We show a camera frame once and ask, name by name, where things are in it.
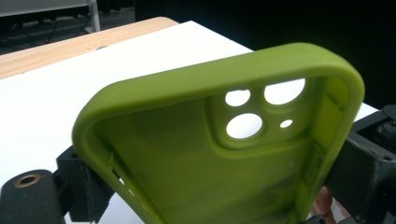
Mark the white metal desk frame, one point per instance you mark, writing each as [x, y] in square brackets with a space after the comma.
[93, 15]

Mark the green phone case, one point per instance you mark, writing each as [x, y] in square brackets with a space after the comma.
[186, 174]

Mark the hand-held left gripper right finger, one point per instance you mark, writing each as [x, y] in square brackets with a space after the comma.
[364, 174]

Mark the dark curtain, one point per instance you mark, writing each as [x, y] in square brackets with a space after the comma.
[280, 21]

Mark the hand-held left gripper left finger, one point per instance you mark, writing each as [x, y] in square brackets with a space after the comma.
[87, 193]

